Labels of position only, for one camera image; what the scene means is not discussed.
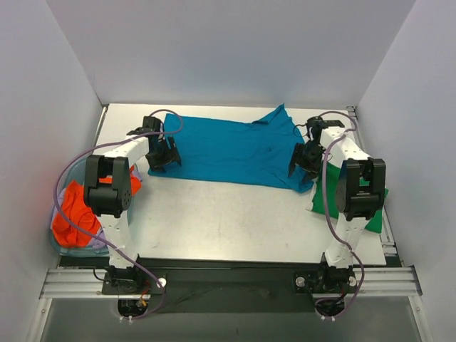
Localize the teal blue t shirt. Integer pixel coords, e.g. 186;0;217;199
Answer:
148;105;314;193

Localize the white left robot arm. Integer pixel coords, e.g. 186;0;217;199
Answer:
83;115;182;294

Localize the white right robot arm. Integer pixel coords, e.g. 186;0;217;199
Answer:
288;115;386;291

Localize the green folded t shirt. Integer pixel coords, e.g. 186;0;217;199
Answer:
311;163;383;234

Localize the clear blue plastic bin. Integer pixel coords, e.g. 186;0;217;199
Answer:
48;156;138;257

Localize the orange t shirt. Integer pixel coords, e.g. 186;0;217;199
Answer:
51;174;143;249

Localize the lavender t shirt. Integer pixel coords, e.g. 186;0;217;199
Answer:
52;165;143;250

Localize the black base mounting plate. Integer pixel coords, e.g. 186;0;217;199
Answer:
96;259;359;318

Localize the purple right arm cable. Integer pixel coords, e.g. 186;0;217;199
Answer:
315;110;365;318

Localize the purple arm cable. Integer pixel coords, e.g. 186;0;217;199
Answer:
52;108;185;320
315;110;365;318

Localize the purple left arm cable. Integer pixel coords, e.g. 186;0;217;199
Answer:
52;108;185;320

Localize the aluminium frame rail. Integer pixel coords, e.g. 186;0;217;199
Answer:
41;104;422;300

